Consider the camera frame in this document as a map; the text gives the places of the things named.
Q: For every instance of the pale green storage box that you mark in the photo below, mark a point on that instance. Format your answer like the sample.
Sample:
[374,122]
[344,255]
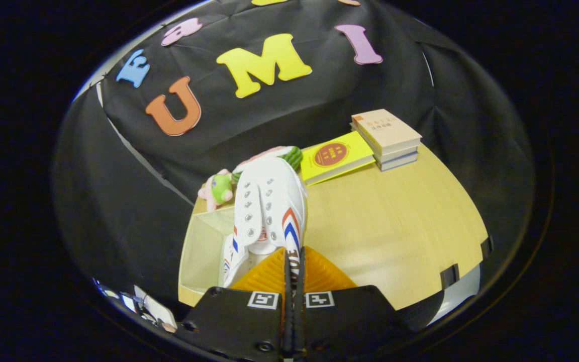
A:
[199,251]

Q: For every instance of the white book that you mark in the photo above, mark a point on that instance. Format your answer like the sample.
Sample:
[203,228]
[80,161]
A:
[397,156]

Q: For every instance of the white flat card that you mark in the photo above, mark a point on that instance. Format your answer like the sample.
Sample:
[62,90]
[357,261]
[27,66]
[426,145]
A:
[156,309]

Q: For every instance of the yellow book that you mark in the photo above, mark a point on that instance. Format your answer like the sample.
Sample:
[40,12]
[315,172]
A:
[334,156]

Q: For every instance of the grey-blue book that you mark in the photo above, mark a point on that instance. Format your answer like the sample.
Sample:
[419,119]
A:
[400,164]

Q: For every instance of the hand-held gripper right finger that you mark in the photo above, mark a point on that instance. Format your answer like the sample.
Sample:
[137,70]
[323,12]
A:
[350,322]

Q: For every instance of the white shoe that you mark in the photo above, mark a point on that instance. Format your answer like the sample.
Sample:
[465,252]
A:
[229,261]
[269,201]

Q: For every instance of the black table clamp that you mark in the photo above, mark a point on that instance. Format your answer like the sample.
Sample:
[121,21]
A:
[486,246]
[449,276]

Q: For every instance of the pink and green plush toy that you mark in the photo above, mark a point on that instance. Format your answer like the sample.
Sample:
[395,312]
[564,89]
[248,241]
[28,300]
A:
[219,188]

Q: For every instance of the watermelon slice plush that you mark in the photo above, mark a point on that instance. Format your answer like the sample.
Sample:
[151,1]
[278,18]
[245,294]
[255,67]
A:
[289,156]

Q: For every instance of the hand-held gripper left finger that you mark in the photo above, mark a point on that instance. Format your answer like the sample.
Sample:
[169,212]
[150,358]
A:
[234,327]

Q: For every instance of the tan book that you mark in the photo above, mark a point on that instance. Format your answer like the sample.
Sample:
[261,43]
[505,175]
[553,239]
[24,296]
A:
[385,129]

